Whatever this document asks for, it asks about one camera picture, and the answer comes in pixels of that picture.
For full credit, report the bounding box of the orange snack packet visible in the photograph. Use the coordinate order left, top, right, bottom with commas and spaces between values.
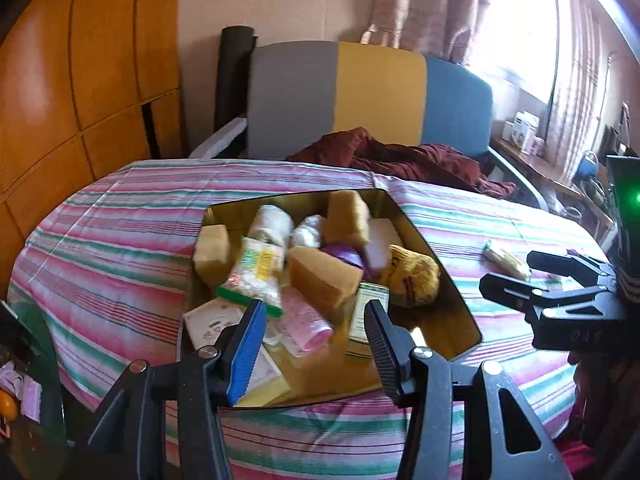
481, 239, 532, 281

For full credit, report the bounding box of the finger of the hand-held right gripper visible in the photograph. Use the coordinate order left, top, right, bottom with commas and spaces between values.
526, 250, 619, 284
479, 272, 621, 331

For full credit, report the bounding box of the green plastic container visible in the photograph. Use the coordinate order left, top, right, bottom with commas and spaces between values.
0, 300, 68, 461

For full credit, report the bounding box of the small green white box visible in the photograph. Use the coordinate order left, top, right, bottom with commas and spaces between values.
346, 282, 391, 361

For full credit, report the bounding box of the white cotton roll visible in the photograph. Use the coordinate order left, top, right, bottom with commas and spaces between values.
247, 205, 294, 248

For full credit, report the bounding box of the striped tablecloth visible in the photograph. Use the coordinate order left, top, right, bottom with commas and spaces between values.
9, 159, 621, 480

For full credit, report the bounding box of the rice cracker packet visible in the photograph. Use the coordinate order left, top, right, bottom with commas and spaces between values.
215, 236, 287, 318

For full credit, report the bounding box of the blue round object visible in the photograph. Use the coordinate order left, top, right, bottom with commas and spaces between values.
574, 151, 601, 182

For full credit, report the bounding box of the wooden wardrobe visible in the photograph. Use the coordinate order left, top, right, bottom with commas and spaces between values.
0, 0, 188, 291

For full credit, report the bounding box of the plastic-wrapped gauze roll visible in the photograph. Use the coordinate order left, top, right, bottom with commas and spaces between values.
290, 214, 328, 251

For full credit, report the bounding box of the small yellow sponge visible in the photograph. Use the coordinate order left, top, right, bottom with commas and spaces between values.
192, 224, 232, 278

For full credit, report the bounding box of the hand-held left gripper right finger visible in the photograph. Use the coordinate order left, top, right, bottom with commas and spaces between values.
363, 299, 573, 480

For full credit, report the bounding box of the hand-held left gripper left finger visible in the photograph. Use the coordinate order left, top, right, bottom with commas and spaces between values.
85, 299, 269, 480

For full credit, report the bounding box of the maroon jacket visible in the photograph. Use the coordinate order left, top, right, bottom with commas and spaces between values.
285, 127, 518, 200

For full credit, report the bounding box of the large yellow sponge wedge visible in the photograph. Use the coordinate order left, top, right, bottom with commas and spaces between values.
287, 246, 365, 317

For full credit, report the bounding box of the pink patterned curtain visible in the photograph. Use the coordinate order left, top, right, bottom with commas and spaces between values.
360, 0, 496, 66
547, 0, 616, 186

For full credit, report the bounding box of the black rolled mat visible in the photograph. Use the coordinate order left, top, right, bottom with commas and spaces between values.
214, 25, 258, 133

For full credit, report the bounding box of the tall white product box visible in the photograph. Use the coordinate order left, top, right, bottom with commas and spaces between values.
512, 110, 541, 153

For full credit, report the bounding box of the notched yellow sponge block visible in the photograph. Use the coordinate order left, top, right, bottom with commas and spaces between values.
320, 190, 372, 248

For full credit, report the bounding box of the yellow plush toy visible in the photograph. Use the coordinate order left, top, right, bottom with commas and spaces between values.
377, 244, 441, 308

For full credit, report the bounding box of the wooden side table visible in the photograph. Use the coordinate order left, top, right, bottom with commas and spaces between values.
492, 135, 616, 241

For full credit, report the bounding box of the rectangular metal tin box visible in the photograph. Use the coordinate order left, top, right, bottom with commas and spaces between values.
177, 189, 483, 411

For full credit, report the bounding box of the bright window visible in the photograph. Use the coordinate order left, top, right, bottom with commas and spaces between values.
465, 0, 561, 106

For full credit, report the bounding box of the grey yellow blue chair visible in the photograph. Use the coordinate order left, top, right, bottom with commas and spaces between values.
187, 40, 551, 211

